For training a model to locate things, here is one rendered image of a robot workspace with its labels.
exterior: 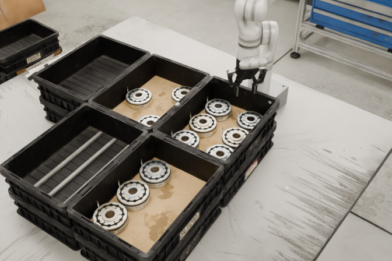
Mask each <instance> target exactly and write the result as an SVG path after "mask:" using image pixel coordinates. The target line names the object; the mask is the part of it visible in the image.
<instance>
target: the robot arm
mask: <svg viewBox="0 0 392 261"><path fill-rule="evenodd" d="M275 1H276V0H236V2H235V4H234V15H235V18H236V22H237V27H238V31H239V36H238V45H237V55H236V67H235V69H234V70H231V71H230V70H227V71H226V72H227V78H228V82H229V84H230V87H234V91H233V92H234V94H235V95H236V97H238V96H239V86H240V84H241V83H242V81H243V80H246V79H248V86H247V87H249V88H251V89H252V90H251V91H252V93H253V94H255V93H256V92H257V91H260V92H262V93H265V94H268V95H269V90H270V83H271V75H272V67H273V62H274V55H275V49H276V46H277V41H278V36H279V27H278V24H277V22H276V21H273V20H269V21H264V20H265V19H266V18H267V16H268V8H269V7H270V6H271V5H272V4H273V3H274V2H275ZM249 21H251V22H249ZM234 74H236V75H237V76H236V79H235V81H234V82H233V79H232V78H233V77H234Z"/></svg>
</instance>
